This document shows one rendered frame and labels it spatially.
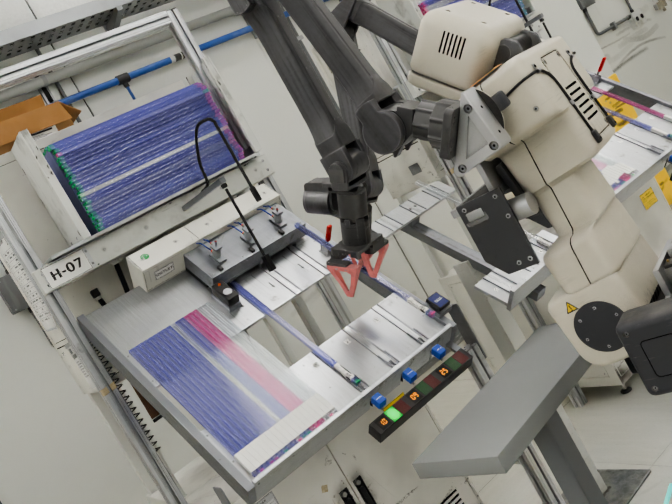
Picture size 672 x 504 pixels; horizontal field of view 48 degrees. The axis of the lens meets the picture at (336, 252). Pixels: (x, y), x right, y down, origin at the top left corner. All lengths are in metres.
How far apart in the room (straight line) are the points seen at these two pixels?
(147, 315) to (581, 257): 1.15
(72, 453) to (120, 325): 1.58
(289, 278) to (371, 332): 0.30
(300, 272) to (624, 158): 1.21
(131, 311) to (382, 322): 0.67
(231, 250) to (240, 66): 2.21
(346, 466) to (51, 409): 1.74
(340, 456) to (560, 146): 1.12
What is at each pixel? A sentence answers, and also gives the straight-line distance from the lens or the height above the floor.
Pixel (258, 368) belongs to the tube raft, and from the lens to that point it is 1.90.
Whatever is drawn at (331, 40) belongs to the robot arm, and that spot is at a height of 1.42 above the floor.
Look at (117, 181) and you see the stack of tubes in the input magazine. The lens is 2.17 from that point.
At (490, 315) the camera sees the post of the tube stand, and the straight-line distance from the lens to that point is 2.23.
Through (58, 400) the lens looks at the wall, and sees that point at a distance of 3.58.
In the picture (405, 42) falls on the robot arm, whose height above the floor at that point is 1.40.
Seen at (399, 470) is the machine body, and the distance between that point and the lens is 2.28.
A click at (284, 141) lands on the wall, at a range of 4.19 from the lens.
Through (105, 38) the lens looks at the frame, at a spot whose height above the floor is 1.88.
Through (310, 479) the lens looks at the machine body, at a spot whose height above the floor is 0.54.
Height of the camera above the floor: 1.21
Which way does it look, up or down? 5 degrees down
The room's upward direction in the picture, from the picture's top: 30 degrees counter-clockwise
